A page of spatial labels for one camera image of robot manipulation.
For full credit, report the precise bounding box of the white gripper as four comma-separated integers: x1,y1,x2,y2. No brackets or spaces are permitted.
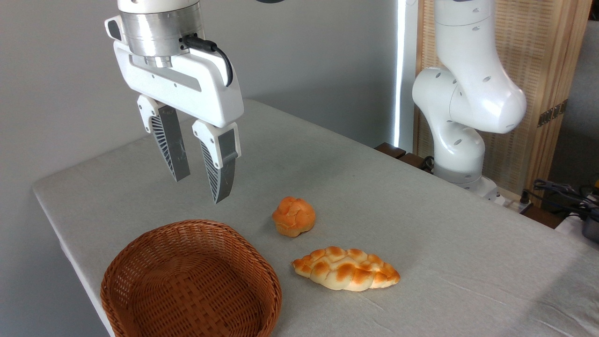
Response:
105,15,245,204

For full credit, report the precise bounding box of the round orange bread roll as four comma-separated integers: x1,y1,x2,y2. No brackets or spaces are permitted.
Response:
272,197,316,237

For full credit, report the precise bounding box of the brown wicker basket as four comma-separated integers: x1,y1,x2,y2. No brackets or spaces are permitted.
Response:
101,220,282,337

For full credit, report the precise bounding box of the braided long bread loaf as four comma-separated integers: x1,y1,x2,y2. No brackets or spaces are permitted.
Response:
292,246,401,292

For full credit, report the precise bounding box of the dark brown wooden block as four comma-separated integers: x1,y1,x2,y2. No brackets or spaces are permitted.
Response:
374,142,407,160
398,152,429,172

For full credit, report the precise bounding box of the grey tablecloth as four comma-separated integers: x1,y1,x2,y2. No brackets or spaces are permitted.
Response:
32,98,599,337

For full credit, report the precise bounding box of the white power strip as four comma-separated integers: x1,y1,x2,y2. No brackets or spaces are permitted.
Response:
503,198,534,214

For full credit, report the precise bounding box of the dark metal screen hinge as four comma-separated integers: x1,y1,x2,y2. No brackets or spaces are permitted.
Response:
537,99,569,128

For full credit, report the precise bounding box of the wooden slatted folding screen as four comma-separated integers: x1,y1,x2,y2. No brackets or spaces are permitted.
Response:
414,0,593,206

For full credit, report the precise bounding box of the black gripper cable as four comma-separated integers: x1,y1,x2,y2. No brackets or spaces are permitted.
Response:
180,34,234,88

